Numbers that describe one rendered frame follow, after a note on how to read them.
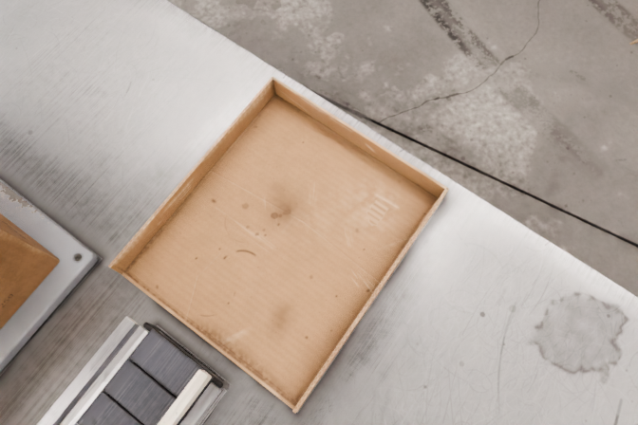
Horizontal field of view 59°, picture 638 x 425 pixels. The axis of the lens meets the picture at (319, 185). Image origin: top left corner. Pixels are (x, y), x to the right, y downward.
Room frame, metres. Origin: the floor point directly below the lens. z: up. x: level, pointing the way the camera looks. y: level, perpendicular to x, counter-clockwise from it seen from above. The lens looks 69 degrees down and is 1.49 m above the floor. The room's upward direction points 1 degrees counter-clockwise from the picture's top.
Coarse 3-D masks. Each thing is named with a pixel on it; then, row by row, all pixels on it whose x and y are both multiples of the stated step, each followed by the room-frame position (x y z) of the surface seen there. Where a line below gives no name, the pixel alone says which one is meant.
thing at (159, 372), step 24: (144, 360) 0.04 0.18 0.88; (168, 360) 0.04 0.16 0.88; (192, 360) 0.04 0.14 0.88; (120, 384) 0.02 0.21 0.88; (144, 384) 0.02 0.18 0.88; (168, 384) 0.02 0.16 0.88; (96, 408) 0.00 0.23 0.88; (120, 408) 0.00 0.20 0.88; (144, 408) -0.01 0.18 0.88; (168, 408) -0.01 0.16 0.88
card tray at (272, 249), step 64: (256, 128) 0.33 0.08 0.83; (320, 128) 0.32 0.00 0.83; (192, 192) 0.24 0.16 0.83; (256, 192) 0.24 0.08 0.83; (320, 192) 0.24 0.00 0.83; (384, 192) 0.24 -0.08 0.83; (128, 256) 0.16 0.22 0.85; (192, 256) 0.16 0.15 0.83; (256, 256) 0.16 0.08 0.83; (320, 256) 0.16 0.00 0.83; (384, 256) 0.16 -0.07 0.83; (192, 320) 0.09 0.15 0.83; (256, 320) 0.09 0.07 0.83; (320, 320) 0.08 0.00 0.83
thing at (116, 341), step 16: (128, 320) 0.07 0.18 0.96; (112, 336) 0.06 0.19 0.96; (128, 336) 0.06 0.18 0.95; (96, 352) 0.04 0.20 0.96; (112, 352) 0.04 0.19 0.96; (96, 368) 0.03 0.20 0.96; (80, 384) 0.02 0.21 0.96; (64, 400) 0.00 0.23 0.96; (48, 416) -0.01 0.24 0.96; (64, 416) -0.01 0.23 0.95
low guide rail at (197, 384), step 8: (200, 376) 0.02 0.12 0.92; (208, 376) 0.02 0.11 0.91; (192, 384) 0.02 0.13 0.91; (200, 384) 0.02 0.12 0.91; (184, 392) 0.01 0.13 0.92; (192, 392) 0.01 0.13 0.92; (200, 392) 0.01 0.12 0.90; (176, 400) 0.00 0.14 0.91; (184, 400) 0.00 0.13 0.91; (192, 400) 0.00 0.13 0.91; (176, 408) -0.01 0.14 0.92; (184, 408) -0.01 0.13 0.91; (168, 416) -0.01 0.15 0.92; (176, 416) -0.01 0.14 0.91; (160, 424) -0.02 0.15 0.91; (168, 424) -0.02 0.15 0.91; (176, 424) -0.02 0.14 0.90
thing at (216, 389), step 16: (144, 336) 0.07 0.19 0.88; (128, 352) 0.05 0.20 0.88; (112, 368) 0.03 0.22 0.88; (208, 368) 0.03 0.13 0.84; (96, 384) 0.02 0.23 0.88; (224, 384) 0.02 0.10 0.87; (80, 400) 0.00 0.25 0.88; (208, 400) 0.00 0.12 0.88; (80, 416) -0.01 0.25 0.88; (192, 416) -0.01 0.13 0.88
